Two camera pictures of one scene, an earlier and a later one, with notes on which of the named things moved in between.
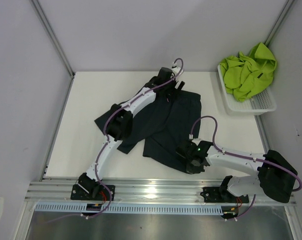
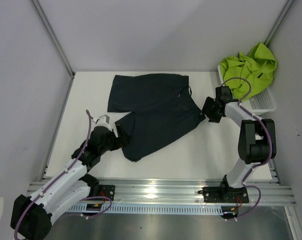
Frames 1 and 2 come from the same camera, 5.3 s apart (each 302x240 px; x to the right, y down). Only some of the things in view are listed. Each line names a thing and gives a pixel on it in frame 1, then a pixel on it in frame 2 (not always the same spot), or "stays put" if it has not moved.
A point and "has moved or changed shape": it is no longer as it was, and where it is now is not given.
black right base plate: (214, 194) stays put
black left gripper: (170, 92) -> (123, 140)
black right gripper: (192, 170) -> (206, 110)
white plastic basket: (258, 104) stays put
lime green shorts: (245, 76) stays put
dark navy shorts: (171, 119) has moved or changed shape
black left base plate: (78, 193) stays put
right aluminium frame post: (279, 21) stays put
